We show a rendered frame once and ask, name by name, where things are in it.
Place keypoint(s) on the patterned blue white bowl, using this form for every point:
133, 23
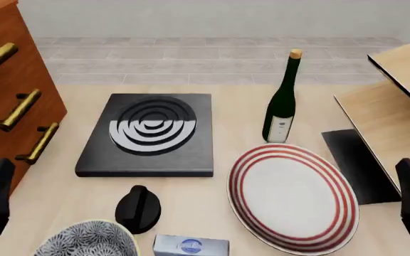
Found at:
80, 240

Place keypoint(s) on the round black stove knob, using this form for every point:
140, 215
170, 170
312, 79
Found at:
137, 208

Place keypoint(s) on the flat black stove plate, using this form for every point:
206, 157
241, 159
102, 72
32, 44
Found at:
190, 149

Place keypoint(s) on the pale wood rack black inside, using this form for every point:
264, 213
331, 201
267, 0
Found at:
386, 120

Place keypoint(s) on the wooden cabinet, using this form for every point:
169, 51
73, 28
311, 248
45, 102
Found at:
20, 80

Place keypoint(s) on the white plate with red rings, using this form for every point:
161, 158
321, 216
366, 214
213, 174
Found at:
290, 200

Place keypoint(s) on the dark green wine bottle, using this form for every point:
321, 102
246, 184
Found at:
281, 106

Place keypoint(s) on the pale blue printed food box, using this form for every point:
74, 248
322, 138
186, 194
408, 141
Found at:
190, 246

